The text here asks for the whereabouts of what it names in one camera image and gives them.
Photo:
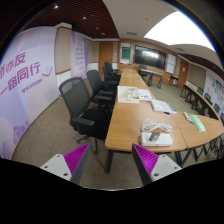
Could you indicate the white whiteboard left of screen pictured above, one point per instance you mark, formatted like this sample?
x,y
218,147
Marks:
x,y
125,53

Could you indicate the dark grey charger plug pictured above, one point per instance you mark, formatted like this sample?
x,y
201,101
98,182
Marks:
x,y
154,136

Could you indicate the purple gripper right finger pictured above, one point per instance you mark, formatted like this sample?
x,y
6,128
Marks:
x,y
151,166

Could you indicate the black wall screen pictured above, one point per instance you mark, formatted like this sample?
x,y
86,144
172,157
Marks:
x,y
149,57

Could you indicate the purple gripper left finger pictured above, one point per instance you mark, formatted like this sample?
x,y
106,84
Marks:
x,y
69,166

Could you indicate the white box on table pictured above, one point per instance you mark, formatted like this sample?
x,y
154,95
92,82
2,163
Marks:
x,y
128,94

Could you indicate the nearest black office chair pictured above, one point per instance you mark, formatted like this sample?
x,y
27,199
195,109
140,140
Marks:
x,y
92,122

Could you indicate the narrow purple wall banner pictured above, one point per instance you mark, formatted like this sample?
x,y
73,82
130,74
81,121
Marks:
x,y
79,55

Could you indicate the black office chair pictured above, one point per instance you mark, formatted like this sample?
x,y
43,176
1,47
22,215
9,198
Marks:
x,y
92,122
100,95
111,81
110,70

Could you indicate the small far desk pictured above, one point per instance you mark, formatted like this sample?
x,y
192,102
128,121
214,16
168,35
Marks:
x,y
151,75

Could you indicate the green white booklet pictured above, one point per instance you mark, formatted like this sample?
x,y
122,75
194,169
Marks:
x,y
194,119

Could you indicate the purple text wall banner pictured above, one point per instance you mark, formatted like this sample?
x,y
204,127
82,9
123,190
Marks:
x,y
28,84

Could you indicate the white papers behind box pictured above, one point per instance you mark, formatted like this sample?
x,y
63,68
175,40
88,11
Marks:
x,y
144,95

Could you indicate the white power strip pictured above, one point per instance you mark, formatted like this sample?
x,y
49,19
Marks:
x,y
163,140

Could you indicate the white open booklet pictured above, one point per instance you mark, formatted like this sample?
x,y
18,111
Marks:
x,y
162,106

